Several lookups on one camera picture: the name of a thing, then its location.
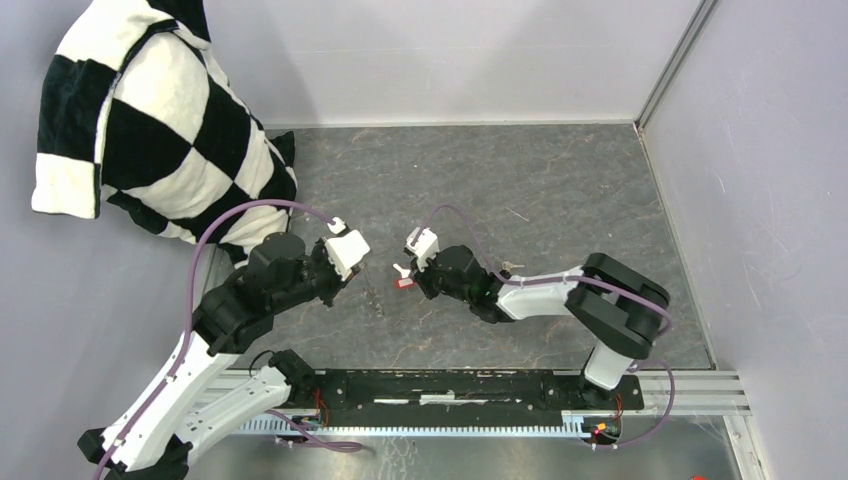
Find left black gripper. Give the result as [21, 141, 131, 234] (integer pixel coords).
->
[273, 236, 362, 312]

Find key with red tag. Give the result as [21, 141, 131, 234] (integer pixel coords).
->
[393, 263, 415, 290]

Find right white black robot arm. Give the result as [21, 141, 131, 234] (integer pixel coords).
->
[405, 245, 671, 408]

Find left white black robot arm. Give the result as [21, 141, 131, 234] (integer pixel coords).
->
[77, 229, 370, 479]

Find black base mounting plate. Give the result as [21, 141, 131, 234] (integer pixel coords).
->
[307, 369, 645, 428]

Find black and white checkered cloth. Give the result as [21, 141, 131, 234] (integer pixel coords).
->
[31, 1, 297, 264]

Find corner aluminium profile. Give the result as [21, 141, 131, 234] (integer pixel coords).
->
[634, 0, 720, 136]

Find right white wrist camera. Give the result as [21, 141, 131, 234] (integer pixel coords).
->
[404, 227, 440, 272]

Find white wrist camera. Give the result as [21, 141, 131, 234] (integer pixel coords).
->
[404, 227, 440, 272]
[324, 217, 371, 281]

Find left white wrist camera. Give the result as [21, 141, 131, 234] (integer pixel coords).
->
[324, 217, 371, 281]

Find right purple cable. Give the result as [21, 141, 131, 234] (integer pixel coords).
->
[413, 203, 677, 450]

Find purple cable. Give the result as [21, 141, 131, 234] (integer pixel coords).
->
[91, 199, 366, 480]
[413, 203, 677, 450]

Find aluminium frame rail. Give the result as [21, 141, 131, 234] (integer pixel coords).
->
[195, 370, 750, 445]

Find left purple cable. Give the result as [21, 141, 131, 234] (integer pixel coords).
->
[91, 199, 366, 480]

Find white slotted cable duct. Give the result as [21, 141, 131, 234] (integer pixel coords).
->
[235, 414, 590, 440]

